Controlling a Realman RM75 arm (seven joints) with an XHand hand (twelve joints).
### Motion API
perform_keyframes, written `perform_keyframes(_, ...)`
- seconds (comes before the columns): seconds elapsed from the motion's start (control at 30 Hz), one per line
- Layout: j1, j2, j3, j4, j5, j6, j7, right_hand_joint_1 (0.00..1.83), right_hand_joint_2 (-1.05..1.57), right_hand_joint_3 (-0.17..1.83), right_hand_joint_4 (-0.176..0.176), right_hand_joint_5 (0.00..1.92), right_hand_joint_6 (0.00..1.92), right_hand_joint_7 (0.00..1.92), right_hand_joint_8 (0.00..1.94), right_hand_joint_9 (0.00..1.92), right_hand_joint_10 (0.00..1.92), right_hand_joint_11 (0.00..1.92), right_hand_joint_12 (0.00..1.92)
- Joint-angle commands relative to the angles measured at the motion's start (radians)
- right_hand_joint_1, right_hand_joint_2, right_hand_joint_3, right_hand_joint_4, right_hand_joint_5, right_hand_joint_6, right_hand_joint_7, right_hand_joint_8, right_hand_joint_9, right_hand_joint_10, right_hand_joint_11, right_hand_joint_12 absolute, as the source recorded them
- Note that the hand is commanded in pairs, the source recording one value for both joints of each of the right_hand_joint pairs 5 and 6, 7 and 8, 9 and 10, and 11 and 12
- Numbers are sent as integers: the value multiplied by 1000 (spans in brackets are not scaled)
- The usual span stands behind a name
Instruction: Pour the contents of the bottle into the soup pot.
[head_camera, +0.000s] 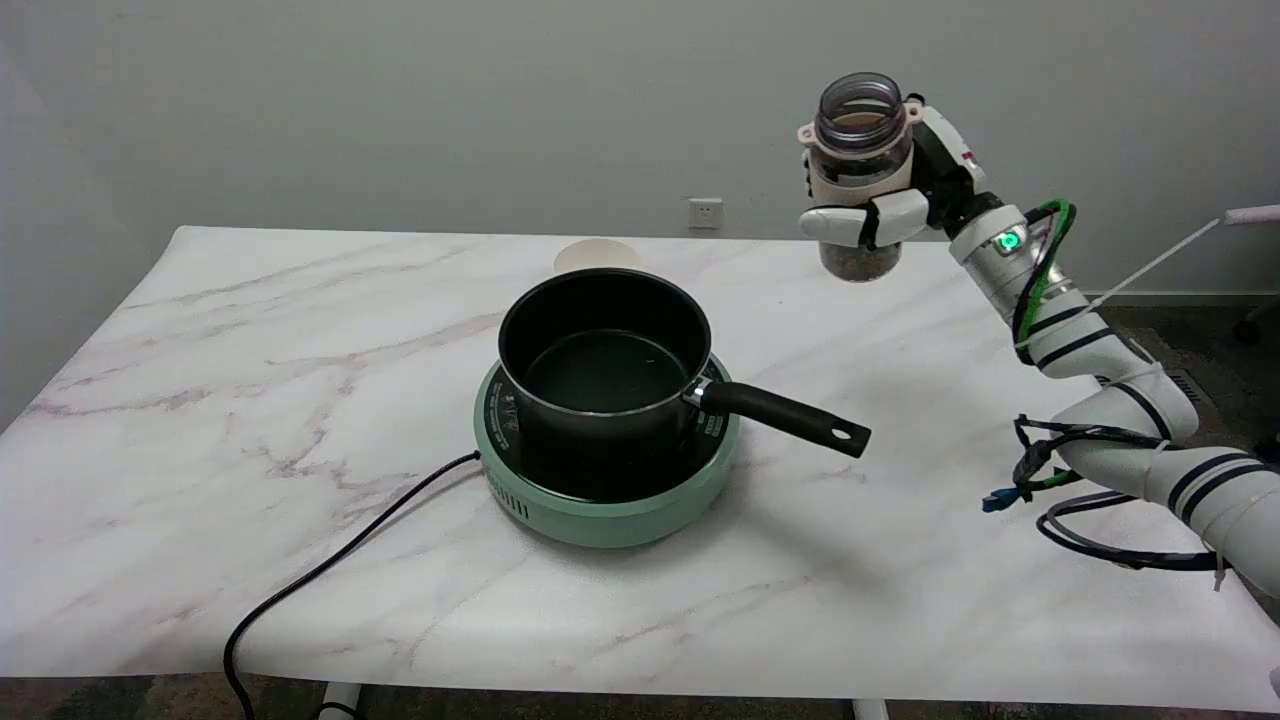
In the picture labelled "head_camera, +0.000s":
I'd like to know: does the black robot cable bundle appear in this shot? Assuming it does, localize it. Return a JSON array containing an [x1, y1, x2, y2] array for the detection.
[[982, 414, 1223, 573]]

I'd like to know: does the black power cord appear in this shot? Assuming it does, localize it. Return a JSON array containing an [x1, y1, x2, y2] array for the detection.
[[222, 451, 483, 720]]

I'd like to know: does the clear bottle with brown contents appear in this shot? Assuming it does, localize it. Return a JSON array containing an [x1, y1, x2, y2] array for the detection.
[[813, 72, 914, 283]]

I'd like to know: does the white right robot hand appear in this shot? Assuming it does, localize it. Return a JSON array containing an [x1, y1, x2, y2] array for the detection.
[[797, 94, 1004, 250]]

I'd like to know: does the green electric hot plate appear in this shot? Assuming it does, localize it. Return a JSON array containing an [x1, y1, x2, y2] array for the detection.
[[473, 351, 742, 549]]

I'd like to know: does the white round lid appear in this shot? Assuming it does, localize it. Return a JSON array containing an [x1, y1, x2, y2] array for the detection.
[[553, 239, 642, 277]]

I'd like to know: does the black soup pot with handle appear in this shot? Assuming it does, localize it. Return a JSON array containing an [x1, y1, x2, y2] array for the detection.
[[497, 268, 872, 460]]

